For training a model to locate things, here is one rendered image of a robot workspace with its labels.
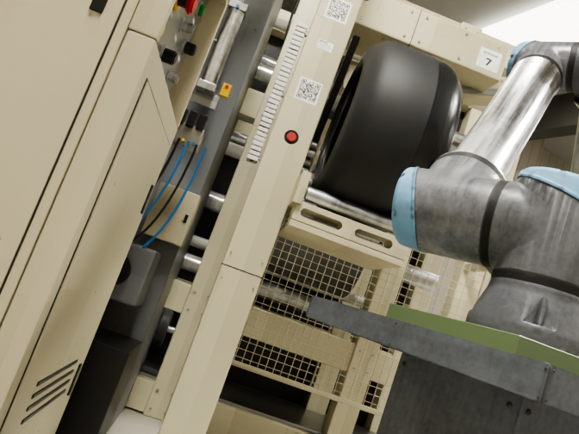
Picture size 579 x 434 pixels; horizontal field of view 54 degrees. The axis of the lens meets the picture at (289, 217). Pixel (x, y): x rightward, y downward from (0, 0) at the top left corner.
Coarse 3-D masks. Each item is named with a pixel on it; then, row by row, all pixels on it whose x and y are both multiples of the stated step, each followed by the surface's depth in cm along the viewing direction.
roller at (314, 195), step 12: (312, 192) 167; (324, 192) 169; (324, 204) 168; (336, 204) 168; (348, 204) 169; (348, 216) 170; (360, 216) 169; (372, 216) 169; (384, 216) 170; (384, 228) 170
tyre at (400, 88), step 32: (384, 64) 164; (416, 64) 167; (352, 96) 210; (384, 96) 159; (416, 96) 161; (448, 96) 163; (352, 128) 162; (384, 128) 159; (416, 128) 159; (448, 128) 162; (320, 160) 205; (352, 160) 162; (384, 160) 161; (416, 160) 161; (352, 192) 168; (384, 192) 166
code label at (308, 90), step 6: (300, 78) 179; (306, 78) 179; (300, 84) 179; (306, 84) 179; (312, 84) 179; (318, 84) 179; (300, 90) 178; (306, 90) 179; (312, 90) 179; (318, 90) 179; (294, 96) 178; (300, 96) 178; (306, 96) 178; (312, 96) 179; (318, 96) 179; (312, 102) 178
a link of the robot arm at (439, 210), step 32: (512, 64) 136; (544, 64) 128; (512, 96) 118; (544, 96) 122; (480, 128) 112; (512, 128) 111; (448, 160) 102; (480, 160) 100; (512, 160) 109; (416, 192) 97; (448, 192) 95; (480, 192) 92; (416, 224) 97; (448, 224) 94; (480, 224) 91; (448, 256) 98
